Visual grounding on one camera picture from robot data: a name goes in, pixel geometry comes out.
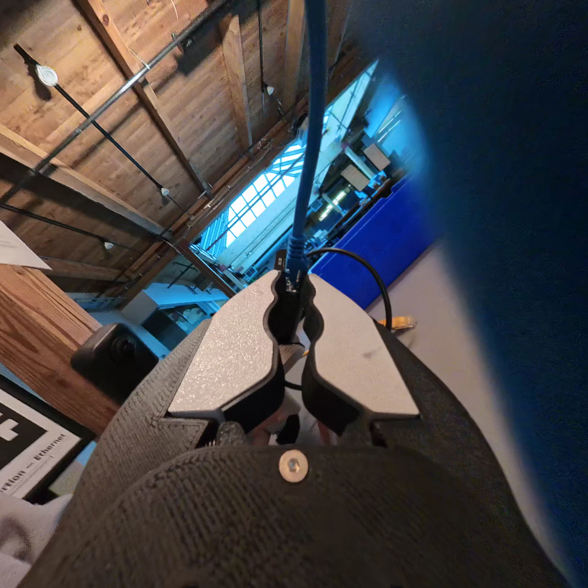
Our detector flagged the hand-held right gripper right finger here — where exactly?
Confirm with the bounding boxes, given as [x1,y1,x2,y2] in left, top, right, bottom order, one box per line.
[302,273,421,436]

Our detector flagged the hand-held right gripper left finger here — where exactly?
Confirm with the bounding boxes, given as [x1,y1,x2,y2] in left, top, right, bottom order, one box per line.
[166,270,288,435]

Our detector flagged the thin black cable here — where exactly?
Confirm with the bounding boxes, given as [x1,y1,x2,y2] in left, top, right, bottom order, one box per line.
[305,248,393,331]

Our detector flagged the black ethernet switch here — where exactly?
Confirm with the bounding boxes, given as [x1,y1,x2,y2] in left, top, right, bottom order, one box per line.
[269,250,311,343]

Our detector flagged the blue ethernet cable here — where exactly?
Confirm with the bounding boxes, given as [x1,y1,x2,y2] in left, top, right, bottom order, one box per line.
[285,0,329,292]

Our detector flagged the grey desk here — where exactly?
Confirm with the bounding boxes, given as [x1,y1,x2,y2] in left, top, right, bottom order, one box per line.
[365,239,577,588]

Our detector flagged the white cabinet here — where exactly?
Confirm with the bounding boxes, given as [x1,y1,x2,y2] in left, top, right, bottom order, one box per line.
[122,282,230,341]

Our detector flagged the blue storage bin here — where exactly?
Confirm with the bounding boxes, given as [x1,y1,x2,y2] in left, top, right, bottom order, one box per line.
[312,175,442,308]

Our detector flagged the large paned window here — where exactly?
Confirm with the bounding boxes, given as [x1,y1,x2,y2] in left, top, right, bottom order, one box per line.
[200,142,306,267]

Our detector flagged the white hanging sign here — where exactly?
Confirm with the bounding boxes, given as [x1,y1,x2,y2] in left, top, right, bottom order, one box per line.
[363,143,391,171]
[341,164,370,190]

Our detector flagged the black framed tag sign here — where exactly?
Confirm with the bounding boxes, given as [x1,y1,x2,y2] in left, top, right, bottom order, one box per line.
[0,374,95,503]

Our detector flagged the dark blue blurred object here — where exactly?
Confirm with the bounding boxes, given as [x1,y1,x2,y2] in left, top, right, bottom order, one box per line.
[342,0,588,588]

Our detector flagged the white paper sheet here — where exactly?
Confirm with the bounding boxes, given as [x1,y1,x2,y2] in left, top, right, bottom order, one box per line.
[0,220,52,271]

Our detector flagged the person's clothing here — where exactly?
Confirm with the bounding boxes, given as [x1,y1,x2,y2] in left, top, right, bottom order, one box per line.
[0,494,74,588]

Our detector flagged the metal conduit pipe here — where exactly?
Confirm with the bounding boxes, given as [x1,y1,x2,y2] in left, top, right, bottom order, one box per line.
[0,0,230,205]

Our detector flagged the black camera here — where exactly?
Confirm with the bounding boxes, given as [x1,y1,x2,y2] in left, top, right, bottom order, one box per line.
[70,323,159,405]

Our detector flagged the wooden post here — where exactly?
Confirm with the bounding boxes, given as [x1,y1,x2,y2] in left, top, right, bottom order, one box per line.
[0,264,120,435]

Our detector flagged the long black light rail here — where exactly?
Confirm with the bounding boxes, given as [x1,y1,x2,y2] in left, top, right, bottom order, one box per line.
[13,43,207,226]

